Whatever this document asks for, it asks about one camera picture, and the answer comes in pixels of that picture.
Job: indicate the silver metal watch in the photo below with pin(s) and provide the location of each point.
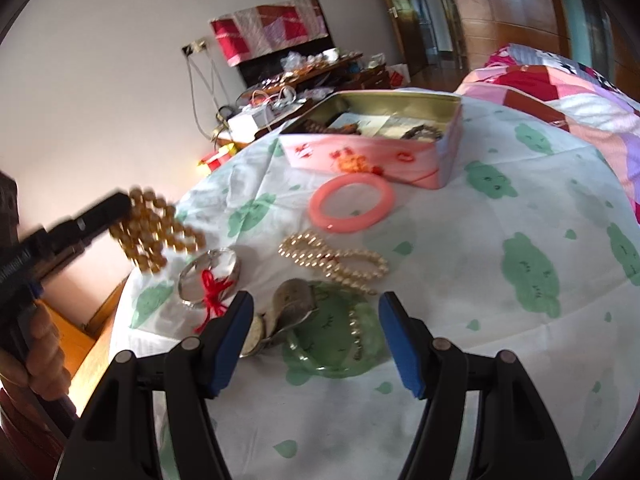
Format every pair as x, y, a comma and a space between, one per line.
295, 301

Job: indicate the wooden wardrobe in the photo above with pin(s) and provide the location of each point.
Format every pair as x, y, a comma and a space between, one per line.
505, 5

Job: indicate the pink bangle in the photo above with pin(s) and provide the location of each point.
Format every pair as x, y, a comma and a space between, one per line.
320, 210

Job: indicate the red and yellow carton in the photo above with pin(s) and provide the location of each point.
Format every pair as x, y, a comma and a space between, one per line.
216, 160

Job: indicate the silver bangle with red tassel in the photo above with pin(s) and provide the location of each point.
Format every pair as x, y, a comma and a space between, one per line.
214, 287

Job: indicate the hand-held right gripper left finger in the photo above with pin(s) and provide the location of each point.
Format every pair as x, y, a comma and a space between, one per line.
231, 345

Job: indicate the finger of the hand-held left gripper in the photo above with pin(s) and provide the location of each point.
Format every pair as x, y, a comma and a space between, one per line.
97, 217

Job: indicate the white sheet with green prints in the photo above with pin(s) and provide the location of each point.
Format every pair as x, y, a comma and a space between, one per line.
500, 200

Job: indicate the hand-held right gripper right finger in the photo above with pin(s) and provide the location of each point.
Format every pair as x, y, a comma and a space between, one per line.
400, 347

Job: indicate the green jade bangle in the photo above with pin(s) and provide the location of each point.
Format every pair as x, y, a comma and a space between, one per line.
300, 361

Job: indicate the black television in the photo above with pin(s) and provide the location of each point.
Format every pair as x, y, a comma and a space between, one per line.
260, 74

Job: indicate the red and white patchwork cloth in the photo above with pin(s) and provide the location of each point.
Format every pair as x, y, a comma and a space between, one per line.
260, 27

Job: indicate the wall power outlet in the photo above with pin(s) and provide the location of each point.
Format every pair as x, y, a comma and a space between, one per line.
195, 46

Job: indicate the wooden door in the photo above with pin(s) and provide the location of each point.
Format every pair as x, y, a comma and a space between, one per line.
392, 20

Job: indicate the person's left hand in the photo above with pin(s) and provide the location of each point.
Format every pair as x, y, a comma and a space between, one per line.
46, 355

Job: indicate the person's left forearm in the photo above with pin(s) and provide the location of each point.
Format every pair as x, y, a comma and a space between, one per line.
27, 435

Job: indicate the white paper bag red print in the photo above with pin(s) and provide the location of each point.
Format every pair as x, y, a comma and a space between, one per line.
399, 76

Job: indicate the pink tin box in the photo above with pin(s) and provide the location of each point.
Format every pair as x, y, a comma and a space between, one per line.
350, 156

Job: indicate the printed paper lining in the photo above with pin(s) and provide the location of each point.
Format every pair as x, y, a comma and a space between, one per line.
372, 124

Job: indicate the white cardboard box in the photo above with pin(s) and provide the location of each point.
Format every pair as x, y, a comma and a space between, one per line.
247, 120

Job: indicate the wooden television cabinet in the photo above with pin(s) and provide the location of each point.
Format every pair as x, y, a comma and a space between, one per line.
370, 80

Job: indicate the pink patchwork quilt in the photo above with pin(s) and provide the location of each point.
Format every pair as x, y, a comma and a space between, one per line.
575, 110

